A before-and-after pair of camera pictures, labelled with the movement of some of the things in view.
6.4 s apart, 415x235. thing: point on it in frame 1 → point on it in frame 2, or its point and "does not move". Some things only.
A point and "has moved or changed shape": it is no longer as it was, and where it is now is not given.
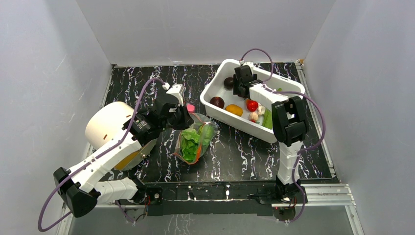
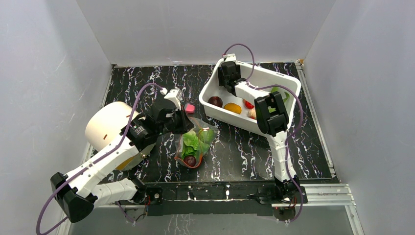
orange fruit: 234,109 does not move
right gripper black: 242,83 → 229,72
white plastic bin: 219,101 has moved or changed shape
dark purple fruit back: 228,83 has moved or changed shape
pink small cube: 190,107 does not move
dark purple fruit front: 217,101 does not move
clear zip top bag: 193,143 does not move
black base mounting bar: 216,198 does not move
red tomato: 251,105 does not move
